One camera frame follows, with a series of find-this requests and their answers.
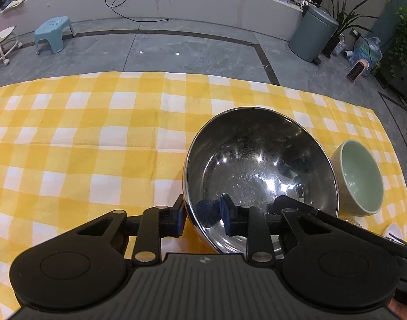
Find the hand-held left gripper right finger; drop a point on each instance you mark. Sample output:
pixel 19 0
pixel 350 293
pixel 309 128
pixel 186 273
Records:
pixel 226 214

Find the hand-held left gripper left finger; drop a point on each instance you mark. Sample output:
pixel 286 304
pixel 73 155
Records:
pixel 180 218

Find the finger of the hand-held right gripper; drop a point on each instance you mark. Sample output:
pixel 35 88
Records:
pixel 300 203

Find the white printed plate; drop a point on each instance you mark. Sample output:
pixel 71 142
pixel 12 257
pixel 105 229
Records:
pixel 395 231

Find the stainless steel bowl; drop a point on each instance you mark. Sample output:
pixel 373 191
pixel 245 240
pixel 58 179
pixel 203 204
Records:
pixel 250 160

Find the green ceramic bowl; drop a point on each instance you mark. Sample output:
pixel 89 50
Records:
pixel 360 176

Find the yellow checked tablecloth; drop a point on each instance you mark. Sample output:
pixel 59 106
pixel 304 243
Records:
pixel 90 140

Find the pink space heater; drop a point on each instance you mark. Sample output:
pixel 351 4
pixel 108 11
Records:
pixel 358 70

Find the white hair dryer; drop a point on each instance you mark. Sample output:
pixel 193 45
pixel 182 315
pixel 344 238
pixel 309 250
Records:
pixel 349 53

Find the potted plant in black pot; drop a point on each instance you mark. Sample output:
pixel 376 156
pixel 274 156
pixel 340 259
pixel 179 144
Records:
pixel 331 45

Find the blue water bottle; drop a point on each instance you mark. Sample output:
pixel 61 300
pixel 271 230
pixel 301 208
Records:
pixel 370 48

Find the grey pedal trash can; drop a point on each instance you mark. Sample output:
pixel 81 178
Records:
pixel 311 33

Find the leafy green climbing plant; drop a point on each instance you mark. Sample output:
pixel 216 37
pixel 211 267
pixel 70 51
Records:
pixel 401 36

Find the grey marble bench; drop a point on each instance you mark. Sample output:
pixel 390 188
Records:
pixel 190 0

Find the light blue plastic stool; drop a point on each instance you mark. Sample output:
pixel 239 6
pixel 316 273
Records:
pixel 53 26

